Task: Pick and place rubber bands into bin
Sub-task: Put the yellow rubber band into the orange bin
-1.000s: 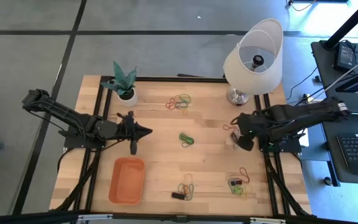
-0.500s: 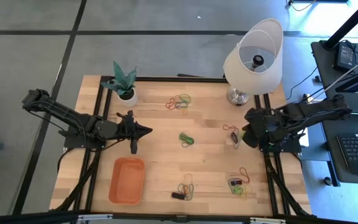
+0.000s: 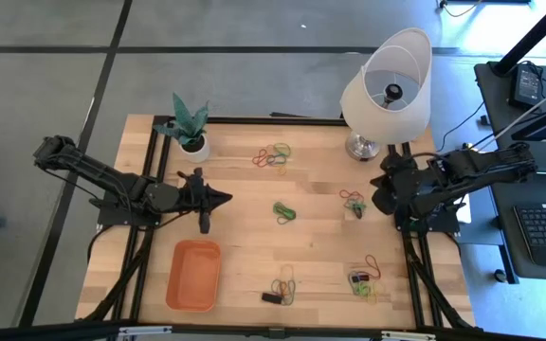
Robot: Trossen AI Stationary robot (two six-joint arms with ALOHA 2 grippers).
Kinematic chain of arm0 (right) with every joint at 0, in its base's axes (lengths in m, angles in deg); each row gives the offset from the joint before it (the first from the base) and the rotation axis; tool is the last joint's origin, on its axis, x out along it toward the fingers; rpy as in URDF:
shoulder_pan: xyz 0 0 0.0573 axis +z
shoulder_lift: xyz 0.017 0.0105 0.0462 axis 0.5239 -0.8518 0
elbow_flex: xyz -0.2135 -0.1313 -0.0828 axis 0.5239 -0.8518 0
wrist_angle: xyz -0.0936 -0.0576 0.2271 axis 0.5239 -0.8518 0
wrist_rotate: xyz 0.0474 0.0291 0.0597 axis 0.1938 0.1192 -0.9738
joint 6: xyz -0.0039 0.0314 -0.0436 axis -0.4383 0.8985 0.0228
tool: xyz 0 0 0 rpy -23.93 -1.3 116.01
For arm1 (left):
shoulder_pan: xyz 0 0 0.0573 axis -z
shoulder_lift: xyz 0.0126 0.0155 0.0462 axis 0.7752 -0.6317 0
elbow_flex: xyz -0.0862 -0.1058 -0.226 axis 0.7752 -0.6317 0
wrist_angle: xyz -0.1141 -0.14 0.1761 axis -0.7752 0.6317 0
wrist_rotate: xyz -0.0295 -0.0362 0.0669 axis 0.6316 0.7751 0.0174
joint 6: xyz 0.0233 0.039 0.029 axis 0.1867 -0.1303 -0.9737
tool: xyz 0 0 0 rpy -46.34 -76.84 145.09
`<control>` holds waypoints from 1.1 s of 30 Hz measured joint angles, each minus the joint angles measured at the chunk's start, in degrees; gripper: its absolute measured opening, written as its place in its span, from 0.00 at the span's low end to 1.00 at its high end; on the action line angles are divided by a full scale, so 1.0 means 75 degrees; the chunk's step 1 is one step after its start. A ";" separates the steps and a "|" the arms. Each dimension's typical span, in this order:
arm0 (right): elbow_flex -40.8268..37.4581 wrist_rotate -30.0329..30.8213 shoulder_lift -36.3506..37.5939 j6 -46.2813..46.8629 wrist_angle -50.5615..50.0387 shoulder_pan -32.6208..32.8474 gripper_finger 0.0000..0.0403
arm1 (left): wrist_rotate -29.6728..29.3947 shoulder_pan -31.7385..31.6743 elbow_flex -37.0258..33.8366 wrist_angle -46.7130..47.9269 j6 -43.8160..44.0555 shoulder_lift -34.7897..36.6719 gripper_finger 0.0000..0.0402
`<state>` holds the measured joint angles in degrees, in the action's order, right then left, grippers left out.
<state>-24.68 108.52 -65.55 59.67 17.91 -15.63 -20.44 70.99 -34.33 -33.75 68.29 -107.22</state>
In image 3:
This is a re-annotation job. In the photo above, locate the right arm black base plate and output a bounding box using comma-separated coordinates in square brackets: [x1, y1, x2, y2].
[392, 194, 463, 235]

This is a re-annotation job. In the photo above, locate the black power adapter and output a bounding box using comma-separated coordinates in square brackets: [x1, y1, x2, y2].
[508, 63, 545, 111]

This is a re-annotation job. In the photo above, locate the black floor cable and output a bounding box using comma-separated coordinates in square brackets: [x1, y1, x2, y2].
[436, 100, 487, 153]

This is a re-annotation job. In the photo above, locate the green plant in white pot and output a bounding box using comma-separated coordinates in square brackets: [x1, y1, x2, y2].
[152, 91, 211, 165]

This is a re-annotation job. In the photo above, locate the orange plastic bin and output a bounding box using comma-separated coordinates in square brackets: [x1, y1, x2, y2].
[165, 239, 223, 314]

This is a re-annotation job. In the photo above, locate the white shade silver table lamp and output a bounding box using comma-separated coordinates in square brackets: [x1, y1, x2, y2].
[338, 27, 434, 163]

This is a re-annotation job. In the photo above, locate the black diagonal frame strut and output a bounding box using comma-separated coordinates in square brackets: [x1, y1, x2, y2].
[76, 226, 154, 323]
[406, 239, 477, 332]

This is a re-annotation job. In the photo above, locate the black desk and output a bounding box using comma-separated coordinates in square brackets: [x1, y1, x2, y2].
[457, 60, 546, 285]

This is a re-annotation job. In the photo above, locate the black frame rail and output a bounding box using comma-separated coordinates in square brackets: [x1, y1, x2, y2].
[154, 115, 350, 128]
[110, 116, 160, 323]
[401, 141, 445, 329]
[129, 123, 173, 323]
[386, 141, 427, 329]

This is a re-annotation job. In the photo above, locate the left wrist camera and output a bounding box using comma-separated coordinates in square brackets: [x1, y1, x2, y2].
[209, 186, 234, 209]

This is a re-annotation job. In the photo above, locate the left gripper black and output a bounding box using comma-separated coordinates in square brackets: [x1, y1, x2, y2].
[177, 168, 212, 236]

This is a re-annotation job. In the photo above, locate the silver metal bracket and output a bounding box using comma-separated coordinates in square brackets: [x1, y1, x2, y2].
[118, 325, 173, 338]
[380, 330, 438, 341]

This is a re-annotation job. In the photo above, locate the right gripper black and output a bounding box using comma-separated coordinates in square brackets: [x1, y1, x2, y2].
[373, 152, 428, 217]

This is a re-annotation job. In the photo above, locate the thin white cord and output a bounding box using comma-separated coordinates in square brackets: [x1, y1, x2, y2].
[485, 75, 546, 146]

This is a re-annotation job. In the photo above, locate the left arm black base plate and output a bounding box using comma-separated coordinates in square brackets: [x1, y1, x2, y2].
[88, 188, 165, 228]

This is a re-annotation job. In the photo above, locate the black overhead frame bar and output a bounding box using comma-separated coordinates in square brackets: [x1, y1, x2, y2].
[0, 320, 546, 341]

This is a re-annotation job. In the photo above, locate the thick black pole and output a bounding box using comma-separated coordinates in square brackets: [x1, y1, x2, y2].
[490, 0, 546, 77]

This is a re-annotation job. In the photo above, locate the white paper sheet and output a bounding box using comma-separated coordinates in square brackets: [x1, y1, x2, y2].
[455, 202, 473, 224]

